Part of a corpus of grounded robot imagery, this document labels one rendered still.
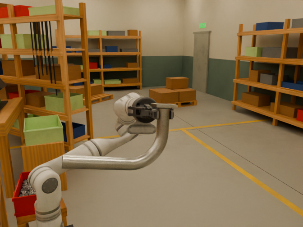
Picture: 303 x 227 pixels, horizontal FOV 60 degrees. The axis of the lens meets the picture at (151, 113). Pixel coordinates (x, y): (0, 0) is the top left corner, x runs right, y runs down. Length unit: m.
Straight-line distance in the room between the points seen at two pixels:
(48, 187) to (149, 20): 10.14
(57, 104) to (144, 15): 7.33
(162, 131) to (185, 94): 6.85
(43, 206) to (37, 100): 3.62
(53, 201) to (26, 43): 3.74
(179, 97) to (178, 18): 4.78
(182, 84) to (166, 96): 0.90
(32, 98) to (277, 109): 4.84
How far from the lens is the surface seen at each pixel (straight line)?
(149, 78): 10.97
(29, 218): 1.68
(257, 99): 6.75
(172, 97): 7.25
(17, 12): 4.74
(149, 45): 10.89
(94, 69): 9.86
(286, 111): 6.15
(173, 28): 11.27
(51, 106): 4.30
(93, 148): 1.11
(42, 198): 1.06
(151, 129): 0.80
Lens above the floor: 1.72
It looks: 15 degrees down
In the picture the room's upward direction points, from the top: straight up
